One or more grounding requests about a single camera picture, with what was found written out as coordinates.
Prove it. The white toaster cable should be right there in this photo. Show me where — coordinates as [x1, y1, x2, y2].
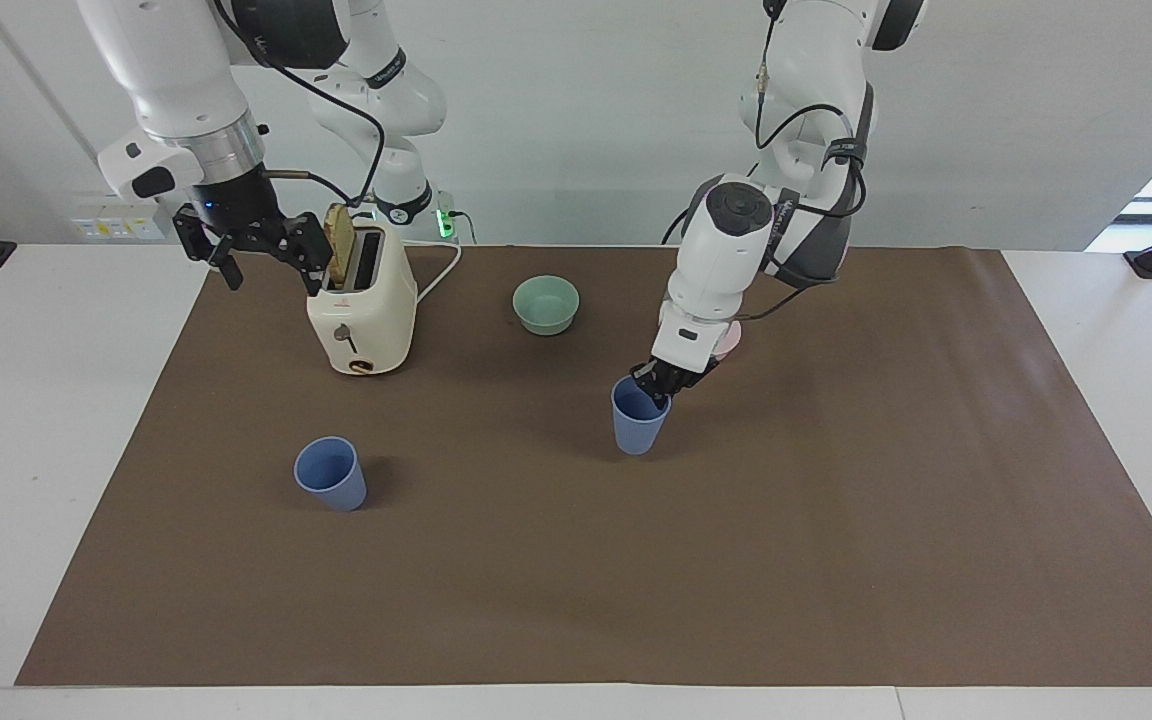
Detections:
[402, 238, 464, 307]

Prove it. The black cable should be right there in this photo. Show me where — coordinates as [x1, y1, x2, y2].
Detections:
[210, 0, 388, 209]
[660, 0, 870, 324]

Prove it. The green bowl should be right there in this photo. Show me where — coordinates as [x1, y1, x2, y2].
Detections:
[512, 275, 581, 337]

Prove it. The cream toaster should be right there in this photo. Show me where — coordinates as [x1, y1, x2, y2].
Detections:
[305, 221, 420, 377]

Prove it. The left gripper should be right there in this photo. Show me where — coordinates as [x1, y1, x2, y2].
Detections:
[632, 356, 717, 414]

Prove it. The blue plastic cup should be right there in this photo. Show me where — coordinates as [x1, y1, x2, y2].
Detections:
[611, 375, 674, 457]
[293, 436, 369, 513]

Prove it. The toast slice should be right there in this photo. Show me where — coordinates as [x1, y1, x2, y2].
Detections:
[323, 203, 358, 292]

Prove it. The white wall socket strip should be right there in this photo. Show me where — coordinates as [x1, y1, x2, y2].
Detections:
[70, 203, 168, 242]

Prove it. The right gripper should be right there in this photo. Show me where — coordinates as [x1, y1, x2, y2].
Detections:
[172, 165, 337, 297]

